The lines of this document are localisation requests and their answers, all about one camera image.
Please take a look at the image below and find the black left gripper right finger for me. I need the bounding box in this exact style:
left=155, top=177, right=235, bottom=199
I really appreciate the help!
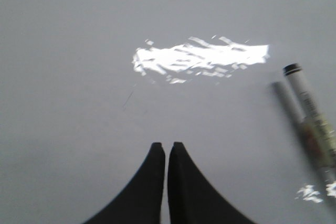
left=167, top=142, right=253, bottom=223

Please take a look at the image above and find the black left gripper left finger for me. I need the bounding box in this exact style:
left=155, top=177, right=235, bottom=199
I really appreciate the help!
left=86, top=142, right=165, bottom=223

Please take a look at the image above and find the white black whiteboard marker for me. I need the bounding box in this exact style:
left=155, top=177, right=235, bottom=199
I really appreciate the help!
left=283, top=63, right=335, bottom=198

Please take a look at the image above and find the red round magnet under tape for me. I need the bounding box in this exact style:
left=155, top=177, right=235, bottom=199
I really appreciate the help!
left=300, top=117, right=328, bottom=163

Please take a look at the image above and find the white whiteboard with aluminium frame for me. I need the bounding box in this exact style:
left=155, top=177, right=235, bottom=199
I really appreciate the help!
left=1, top=0, right=335, bottom=223

